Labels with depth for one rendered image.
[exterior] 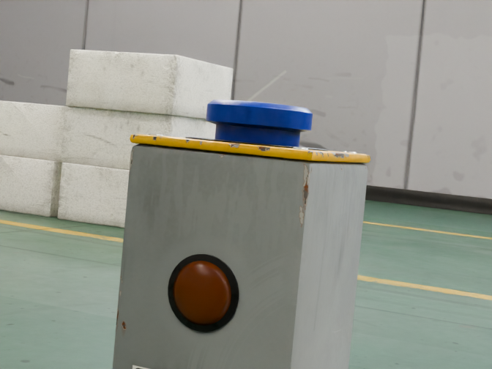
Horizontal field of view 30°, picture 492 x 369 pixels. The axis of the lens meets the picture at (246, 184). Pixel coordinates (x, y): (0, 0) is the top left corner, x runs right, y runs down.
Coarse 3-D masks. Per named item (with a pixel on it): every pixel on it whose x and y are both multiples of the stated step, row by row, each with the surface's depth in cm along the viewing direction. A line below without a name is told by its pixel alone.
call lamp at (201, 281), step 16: (192, 272) 32; (208, 272) 31; (176, 288) 32; (192, 288) 32; (208, 288) 31; (224, 288) 31; (176, 304) 32; (192, 304) 32; (208, 304) 31; (224, 304) 31; (192, 320) 32; (208, 320) 31
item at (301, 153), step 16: (160, 144) 32; (176, 144) 32; (192, 144) 32; (208, 144) 32; (224, 144) 31; (240, 144) 31; (256, 144) 32; (320, 160) 31; (336, 160) 33; (352, 160) 34; (368, 160) 36
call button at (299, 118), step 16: (208, 112) 34; (224, 112) 33; (240, 112) 33; (256, 112) 33; (272, 112) 33; (288, 112) 33; (304, 112) 33; (224, 128) 34; (240, 128) 33; (256, 128) 33; (272, 128) 33; (288, 128) 33; (304, 128) 34; (272, 144) 33; (288, 144) 34
